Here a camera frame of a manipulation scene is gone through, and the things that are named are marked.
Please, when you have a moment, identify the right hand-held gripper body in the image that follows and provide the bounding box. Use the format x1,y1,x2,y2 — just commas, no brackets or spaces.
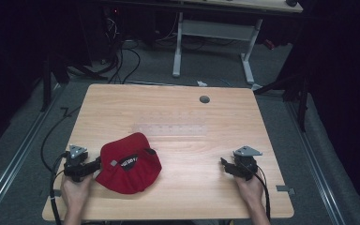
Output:
231,144,263,182

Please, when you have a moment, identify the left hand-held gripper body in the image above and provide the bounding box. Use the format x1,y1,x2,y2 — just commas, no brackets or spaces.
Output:
63,143,91,183

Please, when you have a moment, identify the red baseball cap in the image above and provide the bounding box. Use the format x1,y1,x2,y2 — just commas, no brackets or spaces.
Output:
95,131,163,195

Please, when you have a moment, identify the person's left hand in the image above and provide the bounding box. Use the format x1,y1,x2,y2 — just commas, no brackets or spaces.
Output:
60,172,94,214

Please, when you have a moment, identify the person's right hand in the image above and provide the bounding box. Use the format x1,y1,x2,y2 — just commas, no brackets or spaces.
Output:
233,169,265,208

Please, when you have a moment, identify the black metal stand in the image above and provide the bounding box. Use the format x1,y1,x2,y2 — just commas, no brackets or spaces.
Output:
252,69,311,133

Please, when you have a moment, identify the small red object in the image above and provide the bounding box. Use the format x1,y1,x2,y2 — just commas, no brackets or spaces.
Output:
262,38,277,51

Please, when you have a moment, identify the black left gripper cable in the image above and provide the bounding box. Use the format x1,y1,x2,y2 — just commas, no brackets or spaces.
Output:
49,151,73,225

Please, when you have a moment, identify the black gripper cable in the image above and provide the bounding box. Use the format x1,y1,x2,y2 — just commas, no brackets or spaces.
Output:
49,151,73,225
252,166,272,220

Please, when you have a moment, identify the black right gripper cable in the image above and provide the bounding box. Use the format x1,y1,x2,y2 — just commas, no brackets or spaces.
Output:
252,166,272,220

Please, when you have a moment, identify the black floor cable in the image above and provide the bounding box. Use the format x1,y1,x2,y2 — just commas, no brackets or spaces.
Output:
39,105,83,173

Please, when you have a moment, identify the metal floor rail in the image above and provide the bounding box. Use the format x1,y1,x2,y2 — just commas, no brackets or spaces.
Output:
0,82,65,218
284,101,347,225

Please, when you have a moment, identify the bundle of black cables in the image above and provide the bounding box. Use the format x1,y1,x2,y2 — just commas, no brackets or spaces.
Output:
101,7,143,85

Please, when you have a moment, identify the white frame desk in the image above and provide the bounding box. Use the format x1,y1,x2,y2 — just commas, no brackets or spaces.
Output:
172,0,304,86

